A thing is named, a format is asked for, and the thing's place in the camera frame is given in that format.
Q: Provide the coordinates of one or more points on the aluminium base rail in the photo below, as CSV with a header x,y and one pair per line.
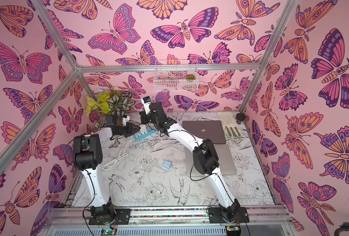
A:
x,y
270,220

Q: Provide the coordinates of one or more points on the light blue charger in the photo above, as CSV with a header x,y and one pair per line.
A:
x,y
167,165

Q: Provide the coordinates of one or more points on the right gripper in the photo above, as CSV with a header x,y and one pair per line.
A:
x,y
145,117

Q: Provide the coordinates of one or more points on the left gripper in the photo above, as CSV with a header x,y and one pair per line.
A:
x,y
130,130

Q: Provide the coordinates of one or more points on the small succulent in basket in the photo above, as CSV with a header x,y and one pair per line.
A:
x,y
190,77

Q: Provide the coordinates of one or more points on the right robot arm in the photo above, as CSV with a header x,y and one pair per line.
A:
x,y
205,158

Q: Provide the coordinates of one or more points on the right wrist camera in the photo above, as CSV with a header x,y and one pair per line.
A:
x,y
146,101

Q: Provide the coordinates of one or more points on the blue power strip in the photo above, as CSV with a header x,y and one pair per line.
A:
x,y
143,134

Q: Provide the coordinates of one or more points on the silver laptop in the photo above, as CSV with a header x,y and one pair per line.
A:
x,y
225,161

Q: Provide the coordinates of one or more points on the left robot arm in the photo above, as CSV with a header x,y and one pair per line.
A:
x,y
87,158

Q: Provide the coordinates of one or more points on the potted plant in vase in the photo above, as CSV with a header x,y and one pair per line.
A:
x,y
109,103

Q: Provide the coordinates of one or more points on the white cloth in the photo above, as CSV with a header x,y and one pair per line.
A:
x,y
228,119

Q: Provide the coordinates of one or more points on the white laptop charger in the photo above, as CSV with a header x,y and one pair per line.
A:
x,y
143,129

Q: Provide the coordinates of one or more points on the white wire basket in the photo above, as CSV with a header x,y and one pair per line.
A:
x,y
170,75

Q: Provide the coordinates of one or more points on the black round object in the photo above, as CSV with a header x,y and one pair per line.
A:
x,y
240,118

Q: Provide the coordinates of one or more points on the dark grey laptop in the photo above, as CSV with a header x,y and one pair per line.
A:
x,y
212,130

